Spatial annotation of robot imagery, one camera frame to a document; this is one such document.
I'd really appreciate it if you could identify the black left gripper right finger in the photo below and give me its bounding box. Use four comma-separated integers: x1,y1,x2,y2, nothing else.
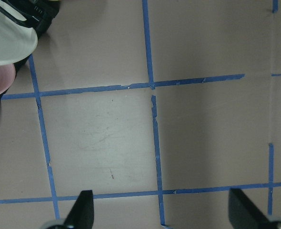
228,188,274,229

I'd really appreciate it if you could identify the white plate in rack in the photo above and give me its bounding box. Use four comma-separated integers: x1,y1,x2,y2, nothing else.
0,0,38,66

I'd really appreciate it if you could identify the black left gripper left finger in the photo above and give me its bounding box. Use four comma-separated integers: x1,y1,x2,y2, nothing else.
63,190,94,229

